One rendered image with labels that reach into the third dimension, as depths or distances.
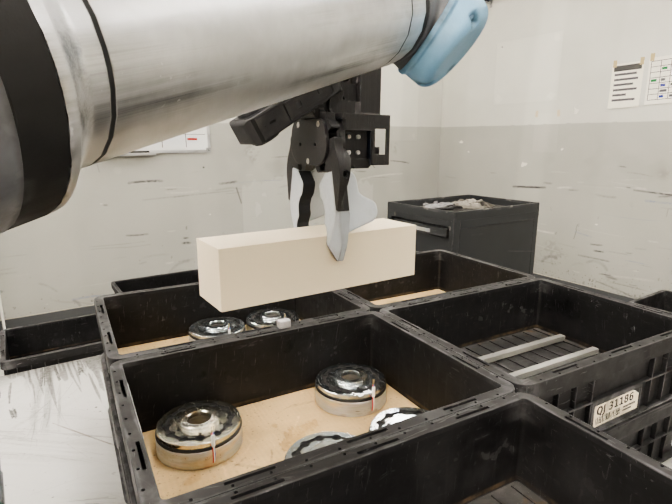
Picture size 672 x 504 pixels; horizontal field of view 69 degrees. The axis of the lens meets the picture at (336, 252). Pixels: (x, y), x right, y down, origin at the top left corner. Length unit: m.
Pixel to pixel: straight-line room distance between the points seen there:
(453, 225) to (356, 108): 1.66
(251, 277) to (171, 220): 3.27
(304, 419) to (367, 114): 0.41
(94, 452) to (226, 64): 0.82
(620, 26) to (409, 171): 1.99
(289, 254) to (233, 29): 0.31
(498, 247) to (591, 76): 2.08
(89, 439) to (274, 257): 0.60
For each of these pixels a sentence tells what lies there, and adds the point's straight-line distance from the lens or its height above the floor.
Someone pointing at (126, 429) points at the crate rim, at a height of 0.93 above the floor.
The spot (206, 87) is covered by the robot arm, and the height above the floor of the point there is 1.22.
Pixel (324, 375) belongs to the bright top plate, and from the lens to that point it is 0.75.
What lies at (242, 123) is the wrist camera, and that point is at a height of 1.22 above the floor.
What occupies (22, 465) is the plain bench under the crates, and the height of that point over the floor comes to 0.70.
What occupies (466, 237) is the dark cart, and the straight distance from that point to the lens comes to 2.24.
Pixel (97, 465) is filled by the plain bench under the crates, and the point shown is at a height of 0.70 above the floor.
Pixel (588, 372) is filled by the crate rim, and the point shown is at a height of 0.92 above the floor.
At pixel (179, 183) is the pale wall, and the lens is 3.72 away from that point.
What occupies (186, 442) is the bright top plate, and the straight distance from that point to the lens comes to 0.63.
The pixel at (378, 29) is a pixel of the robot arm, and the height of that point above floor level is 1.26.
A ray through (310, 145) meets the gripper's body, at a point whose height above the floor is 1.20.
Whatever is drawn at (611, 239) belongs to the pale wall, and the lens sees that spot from 4.10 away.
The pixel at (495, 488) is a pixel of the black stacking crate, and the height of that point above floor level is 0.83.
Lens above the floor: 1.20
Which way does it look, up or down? 13 degrees down
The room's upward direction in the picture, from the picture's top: straight up
